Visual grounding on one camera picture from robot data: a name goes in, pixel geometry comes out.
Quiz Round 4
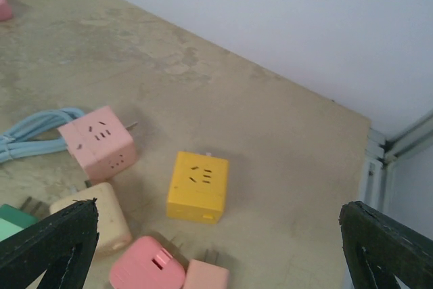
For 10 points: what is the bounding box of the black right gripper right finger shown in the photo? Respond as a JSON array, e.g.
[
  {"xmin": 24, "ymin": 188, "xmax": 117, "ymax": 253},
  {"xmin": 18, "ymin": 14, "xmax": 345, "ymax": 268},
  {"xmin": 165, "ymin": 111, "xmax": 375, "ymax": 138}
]
[{"xmin": 339, "ymin": 201, "xmax": 432, "ymax": 288}]

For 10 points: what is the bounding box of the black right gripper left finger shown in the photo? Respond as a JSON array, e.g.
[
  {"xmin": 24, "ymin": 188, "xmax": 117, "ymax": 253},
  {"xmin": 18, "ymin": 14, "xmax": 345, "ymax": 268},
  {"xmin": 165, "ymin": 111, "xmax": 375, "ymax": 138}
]
[{"xmin": 1, "ymin": 198, "xmax": 99, "ymax": 288}]

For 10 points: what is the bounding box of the green plug adapter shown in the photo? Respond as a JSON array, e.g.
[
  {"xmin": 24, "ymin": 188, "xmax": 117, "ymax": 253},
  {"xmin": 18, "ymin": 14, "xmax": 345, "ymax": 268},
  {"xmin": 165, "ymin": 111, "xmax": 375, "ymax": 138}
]
[{"xmin": 1, "ymin": 196, "xmax": 49, "ymax": 241}]

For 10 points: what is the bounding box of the pink cube socket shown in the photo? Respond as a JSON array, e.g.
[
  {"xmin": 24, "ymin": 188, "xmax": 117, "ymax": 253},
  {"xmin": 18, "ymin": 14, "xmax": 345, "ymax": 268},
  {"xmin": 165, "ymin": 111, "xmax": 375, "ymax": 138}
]
[{"xmin": 58, "ymin": 106, "xmax": 137, "ymax": 183}]

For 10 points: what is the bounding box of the light pink plug adapter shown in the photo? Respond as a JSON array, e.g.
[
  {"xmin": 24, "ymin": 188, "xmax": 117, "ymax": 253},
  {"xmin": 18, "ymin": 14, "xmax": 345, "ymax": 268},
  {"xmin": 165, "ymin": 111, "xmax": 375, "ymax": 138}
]
[{"xmin": 183, "ymin": 250, "xmax": 230, "ymax": 289}]

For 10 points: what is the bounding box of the yellow cube socket adapter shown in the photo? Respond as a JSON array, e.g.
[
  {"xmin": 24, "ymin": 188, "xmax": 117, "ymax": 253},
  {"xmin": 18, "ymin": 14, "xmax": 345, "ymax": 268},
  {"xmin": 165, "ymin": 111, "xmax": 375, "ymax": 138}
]
[{"xmin": 166, "ymin": 152, "xmax": 229, "ymax": 224}]

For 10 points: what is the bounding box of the pink socket base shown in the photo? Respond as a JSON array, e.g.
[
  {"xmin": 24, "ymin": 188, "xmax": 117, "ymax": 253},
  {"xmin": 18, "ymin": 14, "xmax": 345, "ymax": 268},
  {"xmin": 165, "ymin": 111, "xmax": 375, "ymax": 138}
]
[{"xmin": 0, "ymin": 0, "xmax": 14, "ymax": 22}]

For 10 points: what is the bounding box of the right aluminium corner post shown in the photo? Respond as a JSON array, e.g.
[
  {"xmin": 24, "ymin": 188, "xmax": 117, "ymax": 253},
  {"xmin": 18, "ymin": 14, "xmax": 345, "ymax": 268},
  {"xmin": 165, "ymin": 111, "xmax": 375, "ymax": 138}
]
[{"xmin": 358, "ymin": 111, "xmax": 432, "ymax": 213}]

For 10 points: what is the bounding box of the light blue coiled cable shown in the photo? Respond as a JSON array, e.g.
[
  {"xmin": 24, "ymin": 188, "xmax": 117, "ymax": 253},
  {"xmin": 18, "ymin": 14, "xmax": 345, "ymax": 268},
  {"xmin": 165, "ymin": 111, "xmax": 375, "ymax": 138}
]
[{"xmin": 0, "ymin": 107, "xmax": 87, "ymax": 165}]

